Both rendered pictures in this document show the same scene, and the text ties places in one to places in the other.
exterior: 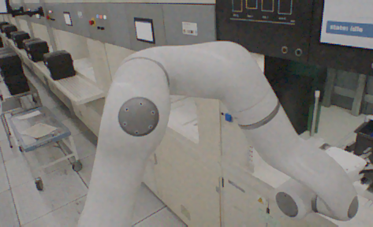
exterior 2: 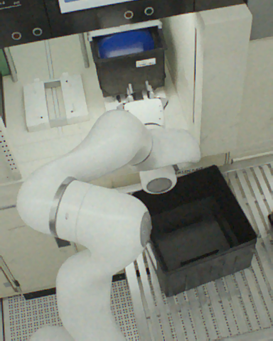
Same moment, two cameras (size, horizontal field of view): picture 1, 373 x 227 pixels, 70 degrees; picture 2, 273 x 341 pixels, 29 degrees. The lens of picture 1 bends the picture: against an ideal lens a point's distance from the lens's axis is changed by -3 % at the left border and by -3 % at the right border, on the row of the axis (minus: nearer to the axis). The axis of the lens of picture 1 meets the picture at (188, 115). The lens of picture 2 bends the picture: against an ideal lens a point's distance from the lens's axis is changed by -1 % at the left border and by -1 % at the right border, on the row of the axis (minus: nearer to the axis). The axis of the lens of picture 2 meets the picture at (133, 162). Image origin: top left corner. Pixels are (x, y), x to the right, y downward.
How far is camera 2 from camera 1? 75 cm
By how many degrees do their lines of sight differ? 52
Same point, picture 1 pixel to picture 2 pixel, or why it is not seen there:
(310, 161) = (172, 144)
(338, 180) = (192, 141)
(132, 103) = (143, 224)
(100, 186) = (99, 311)
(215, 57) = (125, 138)
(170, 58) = (79, 165)
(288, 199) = (161, 180)
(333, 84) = not seen: outside the picture
